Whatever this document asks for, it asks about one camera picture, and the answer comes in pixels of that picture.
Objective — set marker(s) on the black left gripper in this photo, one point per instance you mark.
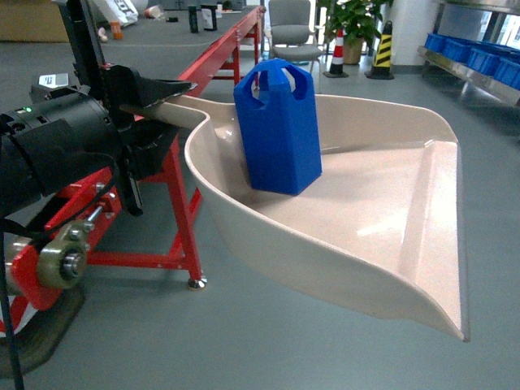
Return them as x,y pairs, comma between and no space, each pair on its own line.
68,133

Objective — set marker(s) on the blue plastic part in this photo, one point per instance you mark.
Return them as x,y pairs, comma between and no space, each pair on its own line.
277,114

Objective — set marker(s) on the beige plastic dustpan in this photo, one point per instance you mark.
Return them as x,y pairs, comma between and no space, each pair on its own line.
379,232

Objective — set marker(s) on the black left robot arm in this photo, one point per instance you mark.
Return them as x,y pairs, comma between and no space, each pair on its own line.
56,142

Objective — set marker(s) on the steel shelf rack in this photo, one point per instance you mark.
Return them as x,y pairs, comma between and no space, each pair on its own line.
488,66

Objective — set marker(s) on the orange can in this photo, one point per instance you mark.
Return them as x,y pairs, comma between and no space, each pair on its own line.
116,30

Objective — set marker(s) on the black rectangular container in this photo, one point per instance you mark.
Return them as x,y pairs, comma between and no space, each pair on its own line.
192,19

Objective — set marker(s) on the grey office chair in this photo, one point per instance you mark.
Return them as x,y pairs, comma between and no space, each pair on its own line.
290,36

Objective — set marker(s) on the cardboard box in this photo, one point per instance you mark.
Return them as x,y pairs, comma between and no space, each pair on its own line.
32,21

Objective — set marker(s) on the red white traffic cone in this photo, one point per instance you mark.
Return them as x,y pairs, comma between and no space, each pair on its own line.
336,69

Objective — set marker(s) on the green potted plant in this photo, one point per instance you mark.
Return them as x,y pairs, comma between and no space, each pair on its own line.
358,19

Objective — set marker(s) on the yellow black traffic cone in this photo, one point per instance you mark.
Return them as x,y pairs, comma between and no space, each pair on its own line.
381,66

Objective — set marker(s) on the red white barrier base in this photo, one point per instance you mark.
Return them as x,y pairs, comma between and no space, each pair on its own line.
39,332

